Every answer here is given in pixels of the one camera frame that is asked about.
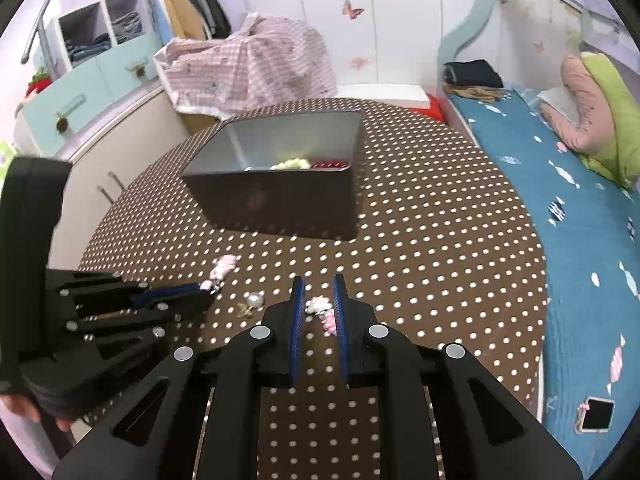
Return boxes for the pink and green pillow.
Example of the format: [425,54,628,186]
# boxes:
[580,51,640,188]

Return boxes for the brown scarf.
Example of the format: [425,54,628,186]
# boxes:
[445,86,513,105]

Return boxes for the teal bunk bed frame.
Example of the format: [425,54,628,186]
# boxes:
[437,0,506,93]

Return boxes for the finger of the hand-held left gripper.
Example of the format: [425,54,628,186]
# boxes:
[65,309,185,358]
[46,270,217,319]

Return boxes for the dark brown box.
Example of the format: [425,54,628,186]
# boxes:
[180,110,365,242]

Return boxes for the folded light jeans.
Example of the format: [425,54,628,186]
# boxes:
[111,10,143,43]

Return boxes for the smartphone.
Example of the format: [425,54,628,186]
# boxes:
[575,396,616,435]

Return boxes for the red plush toy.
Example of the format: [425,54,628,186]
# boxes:
[25,67,53,97]

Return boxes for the curved metal handrail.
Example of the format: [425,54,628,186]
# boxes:
[21,0,76,65]

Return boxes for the purple cube shelf unit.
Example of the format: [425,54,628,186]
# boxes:
[42,0,161,68]

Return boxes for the folded blue jeans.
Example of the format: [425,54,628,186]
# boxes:
[65,34,112,63]

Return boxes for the red plastic stool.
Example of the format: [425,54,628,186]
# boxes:
[410,94,447,123]

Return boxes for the blue candy print bedsheet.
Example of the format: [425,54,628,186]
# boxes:
[445,87,640,478]

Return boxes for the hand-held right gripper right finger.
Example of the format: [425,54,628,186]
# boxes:
[333,273,583,480]

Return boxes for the person's left hand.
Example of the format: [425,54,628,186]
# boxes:
[0,394,76,433]

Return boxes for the teal drawer cabinet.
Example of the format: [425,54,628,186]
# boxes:
[15,32,163,158]

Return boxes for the cream cabinet with handles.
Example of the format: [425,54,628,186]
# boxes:
[50,85,193,271]

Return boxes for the black folded clothes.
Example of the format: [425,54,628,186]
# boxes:
[444,59,505,90]

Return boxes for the cardboard box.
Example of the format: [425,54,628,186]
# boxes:
[177,110,223,135]

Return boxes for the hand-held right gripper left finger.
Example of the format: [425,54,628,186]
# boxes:
[52,275,307,480]

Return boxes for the dark hanging jackets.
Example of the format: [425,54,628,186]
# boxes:
[175,0,232,41]

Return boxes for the tan hanging garment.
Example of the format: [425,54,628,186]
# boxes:
[157,0,208,42]

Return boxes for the white pillow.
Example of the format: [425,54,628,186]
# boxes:
[537,86,576,121]

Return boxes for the white flat board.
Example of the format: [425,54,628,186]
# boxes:
[336,84,431,108]

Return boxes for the pink checked cloth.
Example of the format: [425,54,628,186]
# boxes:
[154,11,338,115]

